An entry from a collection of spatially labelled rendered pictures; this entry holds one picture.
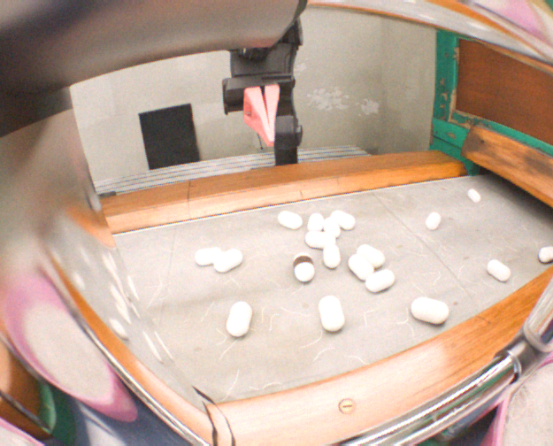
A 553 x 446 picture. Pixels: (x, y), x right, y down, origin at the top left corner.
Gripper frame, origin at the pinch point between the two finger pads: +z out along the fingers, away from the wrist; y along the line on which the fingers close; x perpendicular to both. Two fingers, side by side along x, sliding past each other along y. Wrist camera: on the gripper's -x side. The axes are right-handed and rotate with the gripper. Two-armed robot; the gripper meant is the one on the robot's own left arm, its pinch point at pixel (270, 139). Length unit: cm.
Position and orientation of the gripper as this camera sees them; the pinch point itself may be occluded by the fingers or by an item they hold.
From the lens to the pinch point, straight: 36.7
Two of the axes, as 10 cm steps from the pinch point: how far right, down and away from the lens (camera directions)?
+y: 9.7, -1.7, 1.7
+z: 2.2, 9.3, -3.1
